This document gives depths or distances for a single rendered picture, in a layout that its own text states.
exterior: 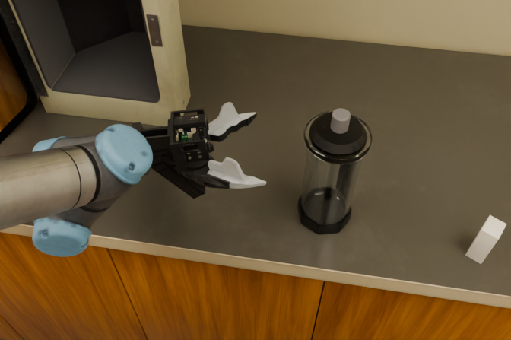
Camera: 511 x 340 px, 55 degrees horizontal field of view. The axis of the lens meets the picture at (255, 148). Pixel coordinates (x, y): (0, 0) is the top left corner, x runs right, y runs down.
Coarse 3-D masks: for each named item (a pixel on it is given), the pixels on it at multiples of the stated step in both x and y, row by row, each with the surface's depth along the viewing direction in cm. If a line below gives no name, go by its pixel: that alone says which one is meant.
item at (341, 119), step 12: (324, 120) 78; (336, 120) 75; (348, 120) 75; (312, 132) 78; (324, 132) 76; (336, 132) 76; (348, 132) 76; (360, 132) 76; (324, 144) 76; (336, 144) 75; (348, 144) 75; (360, 144) 76
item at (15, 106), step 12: (0, 48) 94; (0, 60) 95; (0, 72) 96; (12, 72) 99; (0, 84) 96; (12, 84) 100; (0, 96) 97; (12, 96) 100; (24, 96) 104; (0, 108) 98; (12, 108) 101; (0, 120) 99
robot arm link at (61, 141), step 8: (64, 136) 77; (72, 136) 76; (80, 136) 76; (88, 136) 75; (96, 136) 75; (40, 144) 75; (48, 144) 74; (56, 144) 74; (64, 144) 74; (72, 144) 74
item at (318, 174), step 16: (368, 128) 79; (368, 144) 77; (320, 160) 78; (304, 176) 86; (320, 176) 80; (336, 176) 79; (352, 176) 81; (304, 192) 88; (320, 192) 83; (336, 192) 82; (352, 192) 86; (304, 208) 91; (320, 208) 87; (336, 208) 86
